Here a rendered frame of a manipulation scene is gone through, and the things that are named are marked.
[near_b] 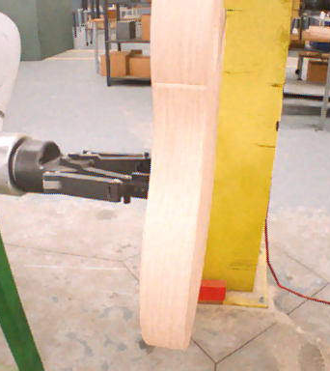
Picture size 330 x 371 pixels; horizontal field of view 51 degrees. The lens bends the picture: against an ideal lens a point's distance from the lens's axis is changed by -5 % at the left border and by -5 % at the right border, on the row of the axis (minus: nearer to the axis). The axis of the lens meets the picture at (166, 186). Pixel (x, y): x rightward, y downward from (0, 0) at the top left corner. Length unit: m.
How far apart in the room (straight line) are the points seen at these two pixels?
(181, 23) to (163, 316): 0.24
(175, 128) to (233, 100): 0.98
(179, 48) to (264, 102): 1.01
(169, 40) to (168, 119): 0.06
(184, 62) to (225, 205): 1.19
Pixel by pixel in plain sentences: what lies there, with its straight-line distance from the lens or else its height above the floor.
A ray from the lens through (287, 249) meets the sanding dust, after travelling 2.04.
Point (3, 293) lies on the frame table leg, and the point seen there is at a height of 0.62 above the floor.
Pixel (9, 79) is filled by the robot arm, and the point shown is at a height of 1.10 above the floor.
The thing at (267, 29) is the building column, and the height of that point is 1.13.
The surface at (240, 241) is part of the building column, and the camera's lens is 1.53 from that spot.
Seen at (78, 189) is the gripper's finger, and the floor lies 1.01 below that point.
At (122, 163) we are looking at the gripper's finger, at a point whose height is 1.00.
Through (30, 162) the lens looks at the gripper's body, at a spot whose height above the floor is 1.02.
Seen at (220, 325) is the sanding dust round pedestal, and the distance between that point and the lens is 1.60.
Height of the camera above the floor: 1.21
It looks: 28 degrees down
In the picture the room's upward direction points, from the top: straight up
